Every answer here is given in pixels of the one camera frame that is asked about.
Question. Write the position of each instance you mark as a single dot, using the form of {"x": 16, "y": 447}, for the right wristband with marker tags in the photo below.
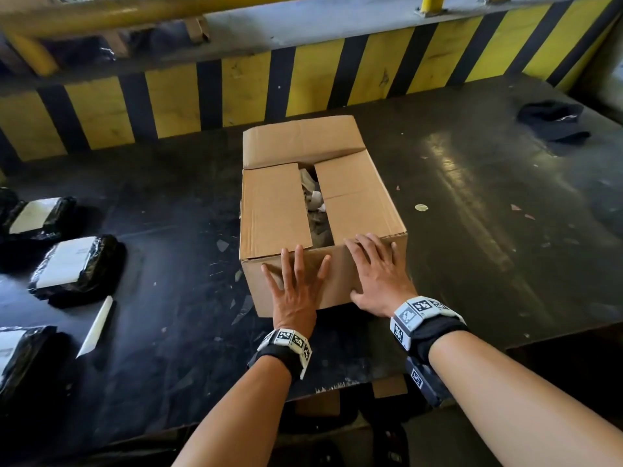
{"x": 423, "y": 318}

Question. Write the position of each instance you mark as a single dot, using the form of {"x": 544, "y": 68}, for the white paper strip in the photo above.
{"x": 96, "y": 328}

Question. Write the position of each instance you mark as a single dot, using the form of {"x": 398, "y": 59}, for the wristband with marker tags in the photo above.
{"x": 423, "y": 318}
{"x": 287, "y": 342}

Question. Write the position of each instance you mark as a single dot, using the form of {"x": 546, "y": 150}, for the person's left little finger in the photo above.
{"x": 270, "y": 277}

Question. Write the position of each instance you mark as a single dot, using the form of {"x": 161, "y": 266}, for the person's left middle finger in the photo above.
{"x": 299, "y": 263}

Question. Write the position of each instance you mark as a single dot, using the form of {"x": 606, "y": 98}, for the black parcel with white label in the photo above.
{"x": 19, "y": 359}
{"x": 44, "y": 216}
{"x": 73, "y": 267}

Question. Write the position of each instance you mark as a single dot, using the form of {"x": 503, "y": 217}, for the clear tape scrap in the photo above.
{"x": 242, "y": 311}

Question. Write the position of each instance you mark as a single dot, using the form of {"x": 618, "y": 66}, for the person's right forearm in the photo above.
{"x": 516, "y": 408}

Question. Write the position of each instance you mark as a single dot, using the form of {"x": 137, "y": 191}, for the brown cardboard box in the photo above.
{"x": 340, "y": 189}

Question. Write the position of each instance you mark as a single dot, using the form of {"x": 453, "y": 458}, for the yellow black striped barrier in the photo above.
{"x": 311, "y": 82}

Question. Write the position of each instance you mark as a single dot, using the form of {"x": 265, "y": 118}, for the black plastic bag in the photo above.
{"x": 82, "y": 51}

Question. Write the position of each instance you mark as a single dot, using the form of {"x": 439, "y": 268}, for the person's right hand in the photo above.
{"x": 384, "y": 286}

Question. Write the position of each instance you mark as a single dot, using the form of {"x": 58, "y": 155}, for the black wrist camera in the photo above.
{"x": 428, "y": 384}

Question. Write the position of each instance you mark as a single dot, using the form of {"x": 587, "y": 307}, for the crumpled packing paper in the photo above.
{"x": 316, "y": 209}

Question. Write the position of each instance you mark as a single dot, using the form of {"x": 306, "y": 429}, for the black cloth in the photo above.
{"x": 552, "y": 120}

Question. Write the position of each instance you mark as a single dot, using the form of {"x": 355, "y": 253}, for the yellow metal railing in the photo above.
{"x": 97, "y": 14}

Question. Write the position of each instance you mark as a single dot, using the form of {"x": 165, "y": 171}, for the left wristband with marker tags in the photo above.
{"x": 287, "y": 342}

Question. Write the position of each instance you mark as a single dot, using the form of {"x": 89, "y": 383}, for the person's left hand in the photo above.
{"x": 294, "y": 306}

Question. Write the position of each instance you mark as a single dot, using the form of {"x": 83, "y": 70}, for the person's right middle finger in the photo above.
{"x": 368, "y": 250}

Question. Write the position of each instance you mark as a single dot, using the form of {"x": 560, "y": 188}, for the brown cardboard piece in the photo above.
{"x": 389, "y": 386}
{"x": 319, "y": 404}

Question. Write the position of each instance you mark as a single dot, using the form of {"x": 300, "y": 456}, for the person's left forearm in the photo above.
{"x": 233, "y": 418}

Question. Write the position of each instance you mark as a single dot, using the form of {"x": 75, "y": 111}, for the person's right little finger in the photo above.
{"x": 394, "y": 256}

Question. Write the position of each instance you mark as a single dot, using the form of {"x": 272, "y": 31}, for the yellow metal post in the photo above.
{"x": 432, "y": 3}

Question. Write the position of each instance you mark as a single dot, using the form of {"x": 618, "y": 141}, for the person's right thumb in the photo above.
{"x": 359, "y": 300}

